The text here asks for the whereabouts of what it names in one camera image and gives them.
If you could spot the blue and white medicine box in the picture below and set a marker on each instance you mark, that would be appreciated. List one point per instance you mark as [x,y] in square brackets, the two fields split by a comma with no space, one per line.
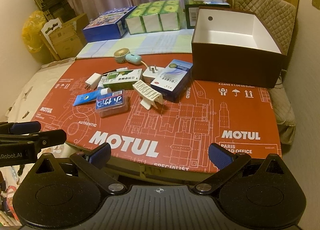
[172,82]

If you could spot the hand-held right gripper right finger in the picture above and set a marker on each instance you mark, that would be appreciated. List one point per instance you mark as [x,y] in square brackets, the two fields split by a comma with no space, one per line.
[221,156]

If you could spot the printed bedsheet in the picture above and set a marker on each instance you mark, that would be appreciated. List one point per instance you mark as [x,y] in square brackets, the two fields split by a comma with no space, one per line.
[22,95]

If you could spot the white charger plug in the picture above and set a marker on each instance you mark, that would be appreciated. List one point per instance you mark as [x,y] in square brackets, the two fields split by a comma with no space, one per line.
[93,81]

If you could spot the white hair claw clip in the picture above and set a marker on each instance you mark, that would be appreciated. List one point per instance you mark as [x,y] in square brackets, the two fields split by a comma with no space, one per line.
[147,92]

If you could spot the blue printed carton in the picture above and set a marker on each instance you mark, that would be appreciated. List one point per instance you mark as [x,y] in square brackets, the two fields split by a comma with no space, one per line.
[102,31]

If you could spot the light blue handheld fan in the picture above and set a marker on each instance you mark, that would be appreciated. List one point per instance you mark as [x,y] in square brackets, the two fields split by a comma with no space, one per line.
[132,58]

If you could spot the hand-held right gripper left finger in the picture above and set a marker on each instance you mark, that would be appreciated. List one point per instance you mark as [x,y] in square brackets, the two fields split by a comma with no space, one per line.
[100,154]

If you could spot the red printed cardboard sheet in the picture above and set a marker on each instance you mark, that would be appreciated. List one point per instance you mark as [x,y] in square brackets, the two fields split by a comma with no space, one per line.
[175,125]

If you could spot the blue squeeze tube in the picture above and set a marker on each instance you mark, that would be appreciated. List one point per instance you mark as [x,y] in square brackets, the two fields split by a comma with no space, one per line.
[85,98]

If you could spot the black and white marker pen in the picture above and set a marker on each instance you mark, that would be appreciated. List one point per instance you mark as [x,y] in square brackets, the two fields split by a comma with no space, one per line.
[111,71]

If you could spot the small white labelled bottle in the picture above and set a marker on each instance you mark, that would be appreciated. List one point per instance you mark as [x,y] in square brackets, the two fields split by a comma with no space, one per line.
[101,83]

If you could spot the brown storage box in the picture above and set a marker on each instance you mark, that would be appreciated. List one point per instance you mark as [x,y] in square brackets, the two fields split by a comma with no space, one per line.
[225,65]

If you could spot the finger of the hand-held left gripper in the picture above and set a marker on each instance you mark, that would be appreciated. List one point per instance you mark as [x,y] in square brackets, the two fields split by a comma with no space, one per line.
[50,138]
[25,127]

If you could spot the wall switch plate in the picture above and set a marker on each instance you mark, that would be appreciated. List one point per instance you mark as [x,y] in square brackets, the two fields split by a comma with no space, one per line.
[316,0]

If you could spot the yellow plastic bag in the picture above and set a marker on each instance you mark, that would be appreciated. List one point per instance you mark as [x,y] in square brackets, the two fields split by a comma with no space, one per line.
[31,32]

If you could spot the white smart plug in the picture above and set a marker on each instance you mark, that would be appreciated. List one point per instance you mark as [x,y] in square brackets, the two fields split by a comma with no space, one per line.
[149,75]

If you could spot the blue plastic case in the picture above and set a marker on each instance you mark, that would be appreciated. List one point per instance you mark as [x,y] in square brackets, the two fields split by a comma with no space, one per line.
[112,103]

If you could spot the brown cardboard box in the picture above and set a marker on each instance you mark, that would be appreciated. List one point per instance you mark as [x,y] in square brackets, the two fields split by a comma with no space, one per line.
[67,40]

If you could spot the green tissue multipack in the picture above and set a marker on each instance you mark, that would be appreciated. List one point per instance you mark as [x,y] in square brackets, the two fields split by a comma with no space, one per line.
[152,20]

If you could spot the dark green carton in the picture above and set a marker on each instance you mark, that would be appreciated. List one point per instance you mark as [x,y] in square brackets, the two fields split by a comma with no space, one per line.
[190,12]

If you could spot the beige quilted chair cover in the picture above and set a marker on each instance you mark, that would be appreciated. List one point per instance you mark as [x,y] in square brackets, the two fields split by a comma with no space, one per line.
[282,17]

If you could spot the checked pastel cloth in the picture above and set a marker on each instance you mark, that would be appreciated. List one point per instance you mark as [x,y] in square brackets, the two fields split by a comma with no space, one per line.
[150,42]

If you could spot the green and white medicine box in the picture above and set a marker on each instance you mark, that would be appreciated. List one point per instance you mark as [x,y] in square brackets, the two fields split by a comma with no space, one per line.
[122,80]

